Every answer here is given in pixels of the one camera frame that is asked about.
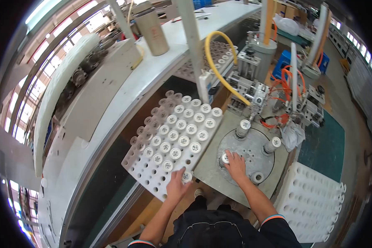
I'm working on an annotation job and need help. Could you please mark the person's right fingers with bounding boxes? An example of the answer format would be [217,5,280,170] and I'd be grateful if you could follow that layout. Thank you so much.
[227,150,244,162]

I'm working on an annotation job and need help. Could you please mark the tray of gray parts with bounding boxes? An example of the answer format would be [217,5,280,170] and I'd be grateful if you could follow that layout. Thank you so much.
[175,40,240,82]

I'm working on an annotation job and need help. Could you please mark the white perforated tray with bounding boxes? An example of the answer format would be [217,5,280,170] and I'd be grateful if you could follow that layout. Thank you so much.
[121,90,224,202]

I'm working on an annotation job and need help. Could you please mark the white capped gray cylinder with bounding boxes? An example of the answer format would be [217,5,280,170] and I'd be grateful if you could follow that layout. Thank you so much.
[262,136,281,155]
[235,119,252,139]

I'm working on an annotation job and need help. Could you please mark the hollow gray cylinder holder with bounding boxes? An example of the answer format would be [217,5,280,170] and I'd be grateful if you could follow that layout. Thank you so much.
[250,171,265,185]

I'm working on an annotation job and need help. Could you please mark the gray conveyor machine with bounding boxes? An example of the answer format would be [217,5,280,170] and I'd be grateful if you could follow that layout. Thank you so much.
[37,37,144,248]

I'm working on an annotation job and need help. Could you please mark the group of white caps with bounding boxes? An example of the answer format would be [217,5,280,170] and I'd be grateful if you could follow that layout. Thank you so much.
[130,90,223,173]

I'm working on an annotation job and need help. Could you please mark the stack of white perforated trays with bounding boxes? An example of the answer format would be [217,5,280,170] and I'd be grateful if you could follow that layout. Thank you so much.
[273,161,347,244]

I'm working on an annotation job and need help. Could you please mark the white curved guard strip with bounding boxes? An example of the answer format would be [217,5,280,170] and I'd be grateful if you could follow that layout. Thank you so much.
[33,33,100,178]

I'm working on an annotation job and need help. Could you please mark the person's left fingers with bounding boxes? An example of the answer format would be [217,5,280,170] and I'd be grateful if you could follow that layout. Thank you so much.
[171,167,188,181]

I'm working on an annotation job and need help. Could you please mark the blue plastic stool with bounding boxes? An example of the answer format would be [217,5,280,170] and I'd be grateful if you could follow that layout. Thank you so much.
[271,50,292,82]

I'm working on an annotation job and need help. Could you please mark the person's legs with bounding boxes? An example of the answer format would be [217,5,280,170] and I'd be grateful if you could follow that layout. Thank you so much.
[193,188,238,210]

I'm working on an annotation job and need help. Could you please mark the person's right hand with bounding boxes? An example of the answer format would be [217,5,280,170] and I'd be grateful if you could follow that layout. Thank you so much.
[223,150,248,184]

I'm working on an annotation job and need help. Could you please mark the yellow hose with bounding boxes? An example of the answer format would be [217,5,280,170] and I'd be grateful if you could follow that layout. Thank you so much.
[204,31,252,106]

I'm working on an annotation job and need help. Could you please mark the green mat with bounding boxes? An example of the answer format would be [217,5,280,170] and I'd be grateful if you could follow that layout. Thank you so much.
[297,109,345,183]

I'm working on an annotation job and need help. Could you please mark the person's body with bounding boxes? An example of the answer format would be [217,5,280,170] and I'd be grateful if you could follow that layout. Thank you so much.
[127,196,302,248]

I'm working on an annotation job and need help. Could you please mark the gray pneumatic assembly machine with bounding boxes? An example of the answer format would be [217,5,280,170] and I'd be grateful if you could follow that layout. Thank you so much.
[226,31,327,128]

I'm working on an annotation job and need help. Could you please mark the person's left hand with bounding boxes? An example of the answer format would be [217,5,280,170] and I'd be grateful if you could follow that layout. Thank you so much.
[166,167,193,201]

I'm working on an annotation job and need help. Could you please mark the white crumpled rag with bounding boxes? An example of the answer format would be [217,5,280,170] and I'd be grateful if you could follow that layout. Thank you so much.
[280,122,306,153]

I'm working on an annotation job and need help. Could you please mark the white square post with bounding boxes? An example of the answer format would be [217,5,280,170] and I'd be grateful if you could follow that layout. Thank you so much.
[175,0,213,104]

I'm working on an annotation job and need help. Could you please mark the bundle of orange air hoses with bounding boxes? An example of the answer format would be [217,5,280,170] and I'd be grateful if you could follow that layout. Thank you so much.
[260,64,307,129]

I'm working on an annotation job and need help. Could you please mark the round metal turntable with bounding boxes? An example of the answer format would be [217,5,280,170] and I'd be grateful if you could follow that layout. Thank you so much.
[217,127,275,187]

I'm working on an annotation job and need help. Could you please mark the window wall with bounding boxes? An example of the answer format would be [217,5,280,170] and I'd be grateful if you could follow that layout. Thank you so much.
[0,0,112,146]

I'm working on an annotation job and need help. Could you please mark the clear plastic bag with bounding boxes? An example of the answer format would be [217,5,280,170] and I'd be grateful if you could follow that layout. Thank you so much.
[273,14,300,36]

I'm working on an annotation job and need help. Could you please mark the beige cylinder canister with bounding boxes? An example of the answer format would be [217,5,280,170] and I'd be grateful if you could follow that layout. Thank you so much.
[132,1,170,57]

